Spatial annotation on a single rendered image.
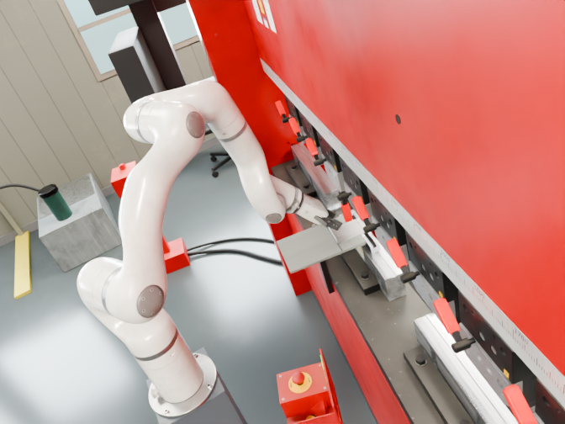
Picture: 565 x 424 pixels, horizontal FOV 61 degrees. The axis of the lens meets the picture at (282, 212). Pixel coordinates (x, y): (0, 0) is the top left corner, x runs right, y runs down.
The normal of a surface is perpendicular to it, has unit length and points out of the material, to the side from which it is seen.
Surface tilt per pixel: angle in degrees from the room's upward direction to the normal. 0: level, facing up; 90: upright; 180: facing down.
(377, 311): 0
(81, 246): 90
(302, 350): 0
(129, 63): 90
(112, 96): 90
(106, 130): 90
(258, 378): 0
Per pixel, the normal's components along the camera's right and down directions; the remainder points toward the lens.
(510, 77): -0.93, 0.36
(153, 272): 0.82, -0.33
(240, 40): 0.25, 0.49
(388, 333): -0.27, -0.79
